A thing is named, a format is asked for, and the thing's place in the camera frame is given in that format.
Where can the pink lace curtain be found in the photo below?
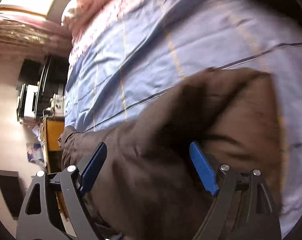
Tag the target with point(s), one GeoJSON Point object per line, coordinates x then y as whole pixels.
{"type": "Point", "coordinates": [28, 37]}

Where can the brown hooded puffer jacket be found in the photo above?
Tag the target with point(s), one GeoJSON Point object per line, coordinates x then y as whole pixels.
{"type": "Point", "coordinates": [166, 135]}

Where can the white printer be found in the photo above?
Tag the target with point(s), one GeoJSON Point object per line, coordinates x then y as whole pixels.
{"type": "Point", "coordinates": [29, 102]}

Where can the yellow wooden cabinet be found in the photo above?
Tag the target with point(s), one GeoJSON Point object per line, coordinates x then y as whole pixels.
{"type": "Point", "coordinates": [53, 137]}

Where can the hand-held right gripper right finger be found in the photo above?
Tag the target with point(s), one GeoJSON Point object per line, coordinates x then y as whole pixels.
{"type": "Point", "coordinates": [203, 170]}

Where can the pink pillow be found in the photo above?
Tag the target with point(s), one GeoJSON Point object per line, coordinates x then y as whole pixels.
{"type": "Point", "coordinates": [103, 5]}

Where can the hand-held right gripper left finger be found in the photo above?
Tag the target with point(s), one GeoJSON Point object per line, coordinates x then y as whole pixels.
{"type": "Point", "coordinates": [93, 167]}

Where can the black monitor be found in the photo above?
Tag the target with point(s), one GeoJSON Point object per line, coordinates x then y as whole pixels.
{"type": "Point", "coordinates": [28, 72]}

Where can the white floral pillow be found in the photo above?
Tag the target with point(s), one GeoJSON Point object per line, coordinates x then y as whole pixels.
{"type": "Point", "coordinates": [74, 10]}

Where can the white floral box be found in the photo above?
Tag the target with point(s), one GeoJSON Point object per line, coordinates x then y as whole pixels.
{"type": "Point", "coordinates": [57, 105]}

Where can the dark flat panel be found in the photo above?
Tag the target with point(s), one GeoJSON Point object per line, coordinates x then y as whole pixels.
{"type": "Point", "coordinates": [10, 195]}

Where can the black computer desk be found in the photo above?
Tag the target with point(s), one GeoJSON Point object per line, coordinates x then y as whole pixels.
{"type": "Point", "coordinates": [53, 80]}

